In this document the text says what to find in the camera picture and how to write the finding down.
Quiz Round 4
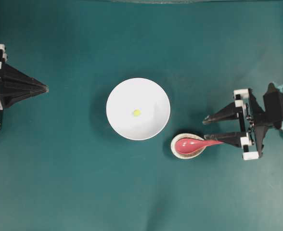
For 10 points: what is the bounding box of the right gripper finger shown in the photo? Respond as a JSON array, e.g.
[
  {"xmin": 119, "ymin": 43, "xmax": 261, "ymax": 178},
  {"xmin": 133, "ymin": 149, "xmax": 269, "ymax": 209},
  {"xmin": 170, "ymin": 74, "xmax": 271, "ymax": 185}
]
[
  {"xmin": 203, "ymin": 100, "xmax": 245, "ymax": 125},
  {"xmin": 204, "ymin": 132, "xmax": 250, "ymax": 148}
]

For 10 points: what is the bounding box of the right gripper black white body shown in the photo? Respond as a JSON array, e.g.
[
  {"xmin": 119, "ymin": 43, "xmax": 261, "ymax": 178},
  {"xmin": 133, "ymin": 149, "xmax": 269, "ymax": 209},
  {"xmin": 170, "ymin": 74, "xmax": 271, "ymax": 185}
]
[{"xmin": 233, "ymin": 89, "xmax": 269, "ymax": 160}]

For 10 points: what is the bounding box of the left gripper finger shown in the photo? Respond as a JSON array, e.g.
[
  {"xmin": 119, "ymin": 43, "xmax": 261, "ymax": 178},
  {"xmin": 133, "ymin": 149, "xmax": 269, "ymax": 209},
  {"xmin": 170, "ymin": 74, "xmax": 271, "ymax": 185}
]
[
  {"xmin": 0, "ymin": 87, "xmax": 48, "ymax": 109},
  {"xmin": 0, "ymin": 62, "xmax": 46, "ymax": 87}
]

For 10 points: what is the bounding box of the pink plastic spoon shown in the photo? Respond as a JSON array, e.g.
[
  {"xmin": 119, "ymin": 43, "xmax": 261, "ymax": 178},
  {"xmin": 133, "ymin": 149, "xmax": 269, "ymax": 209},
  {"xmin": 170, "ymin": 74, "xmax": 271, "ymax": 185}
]
[{"xmin": 175, "ymin": 138, "xmax": 223, "ymax": 154}]

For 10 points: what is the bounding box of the yellow hexagonal prism block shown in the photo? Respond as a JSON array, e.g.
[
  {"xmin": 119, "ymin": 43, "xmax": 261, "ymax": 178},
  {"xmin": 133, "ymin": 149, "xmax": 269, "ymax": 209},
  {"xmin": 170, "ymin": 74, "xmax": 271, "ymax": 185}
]
[{"xmin": 133, "ymin": 109, "xmax": 141, "ymax": 116}]

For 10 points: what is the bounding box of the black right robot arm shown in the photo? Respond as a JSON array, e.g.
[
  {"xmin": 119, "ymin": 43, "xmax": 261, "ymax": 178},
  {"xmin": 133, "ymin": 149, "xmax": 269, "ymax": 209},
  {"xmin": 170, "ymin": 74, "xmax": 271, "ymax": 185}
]
[{"xmin": 203, "ymin": 82, "xmax": 283, "ymax": 160}]

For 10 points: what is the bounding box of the speckled ceramic spoon rest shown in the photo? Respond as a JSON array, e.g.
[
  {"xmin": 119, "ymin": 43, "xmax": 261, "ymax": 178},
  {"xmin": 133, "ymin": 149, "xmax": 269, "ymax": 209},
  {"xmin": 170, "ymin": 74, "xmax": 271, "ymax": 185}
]
[{"xmin": 170, "ymin": 133, "xmax": 205, "ymax": 159}]

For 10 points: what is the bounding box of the white round bowl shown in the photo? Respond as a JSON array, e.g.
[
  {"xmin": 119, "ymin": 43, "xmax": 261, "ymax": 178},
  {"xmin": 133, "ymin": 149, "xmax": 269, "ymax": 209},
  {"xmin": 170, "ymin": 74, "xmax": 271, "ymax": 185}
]
[{"xmin": 106, "ymin": 78, "xmax": 171, "ymax": 141}]

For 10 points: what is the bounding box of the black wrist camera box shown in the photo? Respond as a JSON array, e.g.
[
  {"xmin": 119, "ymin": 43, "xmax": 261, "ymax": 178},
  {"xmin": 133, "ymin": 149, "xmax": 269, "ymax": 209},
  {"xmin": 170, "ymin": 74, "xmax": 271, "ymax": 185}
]
[{"xmin": 263, "ymin": 82, "xmax": 283, "ymax": 130}]

